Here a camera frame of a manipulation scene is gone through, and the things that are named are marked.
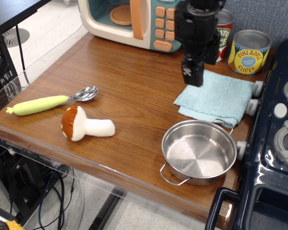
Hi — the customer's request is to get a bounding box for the white stove knob top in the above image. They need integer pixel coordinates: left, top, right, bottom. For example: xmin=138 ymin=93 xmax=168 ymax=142
xmin=252 ymin=80 xmax=264 ymax=97

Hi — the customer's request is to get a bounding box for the black desk frame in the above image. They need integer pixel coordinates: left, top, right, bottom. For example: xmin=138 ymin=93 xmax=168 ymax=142
xmin=0 ymin=146 xmax=52 ymax=225

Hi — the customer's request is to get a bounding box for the white stove knob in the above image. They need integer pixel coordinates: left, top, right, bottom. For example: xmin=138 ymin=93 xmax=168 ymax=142
xmin=236 ymin=141 xmax=247 ymax=161
xmin=252 ymin=80 xmax=264 ymax=97
xmin=245 ymin=99 xmax=259 ymax=116

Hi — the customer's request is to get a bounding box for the plush mushroom toy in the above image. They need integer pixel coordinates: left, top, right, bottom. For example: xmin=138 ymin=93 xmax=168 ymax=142
xmin=61 ymin=105 xmax=115 ymax=141

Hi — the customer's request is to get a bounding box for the black cable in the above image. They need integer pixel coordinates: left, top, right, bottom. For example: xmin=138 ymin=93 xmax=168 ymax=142
xmin=31 ymin=167 xmax=75 ymax=230

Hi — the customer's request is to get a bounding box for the blue cable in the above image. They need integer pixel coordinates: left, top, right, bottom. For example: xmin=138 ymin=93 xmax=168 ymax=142
xmin=38 ymin=167 xmax=66 ymax=230

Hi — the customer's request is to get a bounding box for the light blue rag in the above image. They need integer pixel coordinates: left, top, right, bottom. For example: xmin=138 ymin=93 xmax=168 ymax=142
xmin=174 ymin=70 xmax=254 ymax=127

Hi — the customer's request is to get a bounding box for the toy microwave oven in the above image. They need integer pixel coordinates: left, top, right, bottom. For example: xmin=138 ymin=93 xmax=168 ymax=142
xmin=78 ymin=0 xmax=181 ymax=53

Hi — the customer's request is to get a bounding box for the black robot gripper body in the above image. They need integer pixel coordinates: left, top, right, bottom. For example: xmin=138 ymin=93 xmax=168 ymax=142
xmin=174 ymin=7 xmax=220 ymax=64

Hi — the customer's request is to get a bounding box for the stainless steel pot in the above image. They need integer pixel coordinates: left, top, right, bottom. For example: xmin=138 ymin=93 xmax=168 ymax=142
xmin=161 ymin=119 xmax=237 ymax=186

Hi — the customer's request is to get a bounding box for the pineapple slices can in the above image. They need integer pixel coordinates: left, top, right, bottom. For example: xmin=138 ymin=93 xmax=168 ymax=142
xmin=228 ymin=30 xmax=272 ymax=75

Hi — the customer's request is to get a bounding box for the spoon with green handle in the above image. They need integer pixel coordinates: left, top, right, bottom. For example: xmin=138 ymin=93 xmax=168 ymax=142
xmin=6 ymin=86 xmax=98 ymax=116

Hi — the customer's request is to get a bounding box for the white stove knob middle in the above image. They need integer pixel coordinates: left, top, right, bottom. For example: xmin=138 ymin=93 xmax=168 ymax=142
xmin=245 ymin=99 xmax=259 ymax=116

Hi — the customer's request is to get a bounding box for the white stove knob bottom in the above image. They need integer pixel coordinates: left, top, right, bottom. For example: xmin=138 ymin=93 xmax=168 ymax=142
xmin=236 ymin=141 xmax=247 ymax=161

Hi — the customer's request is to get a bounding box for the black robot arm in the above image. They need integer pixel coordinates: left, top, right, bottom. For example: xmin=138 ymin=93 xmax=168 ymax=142
xmin=174 ymin=0 xmax=225 ymax=87

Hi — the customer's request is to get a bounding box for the yellow object at corner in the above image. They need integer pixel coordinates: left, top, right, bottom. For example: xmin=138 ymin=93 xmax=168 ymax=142
xmin=3 ymin=220 xmax=23 ymax=230

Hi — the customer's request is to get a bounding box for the dark blue toy stove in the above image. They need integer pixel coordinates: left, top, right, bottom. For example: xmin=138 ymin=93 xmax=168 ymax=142
xmin=205 ymin=39 xmax=288 ymax=230

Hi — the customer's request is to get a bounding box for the tomato sauce can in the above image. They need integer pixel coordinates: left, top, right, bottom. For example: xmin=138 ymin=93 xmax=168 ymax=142
xmin=216 ymin=9 xmax=234 ymax=62

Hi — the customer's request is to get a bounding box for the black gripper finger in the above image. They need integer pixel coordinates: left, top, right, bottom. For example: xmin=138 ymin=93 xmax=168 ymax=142
xmin=181 ymin=57 xmax=204 ymax=87

